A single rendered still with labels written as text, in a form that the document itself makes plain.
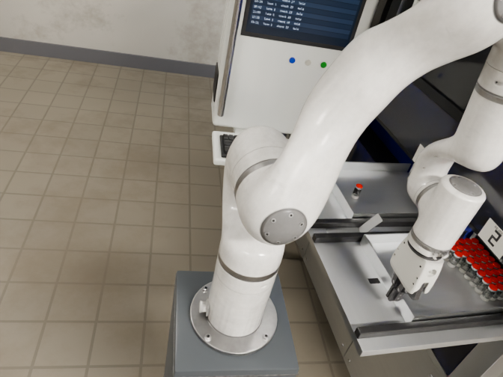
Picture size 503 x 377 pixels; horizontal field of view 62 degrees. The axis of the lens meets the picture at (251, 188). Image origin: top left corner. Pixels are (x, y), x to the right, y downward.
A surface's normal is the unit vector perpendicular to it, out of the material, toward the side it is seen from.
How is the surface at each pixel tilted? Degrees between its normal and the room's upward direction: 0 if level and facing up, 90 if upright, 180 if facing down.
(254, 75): 90
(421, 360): 90
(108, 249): 0
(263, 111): 90
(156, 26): 90
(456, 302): 0
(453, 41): 124
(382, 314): 0
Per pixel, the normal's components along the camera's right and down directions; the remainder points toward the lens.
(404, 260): -0.96, -0.03
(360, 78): -0.36, 0.24
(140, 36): 0.12, 0.62
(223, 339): 0.18, -0.78
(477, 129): -0.76, 0.38
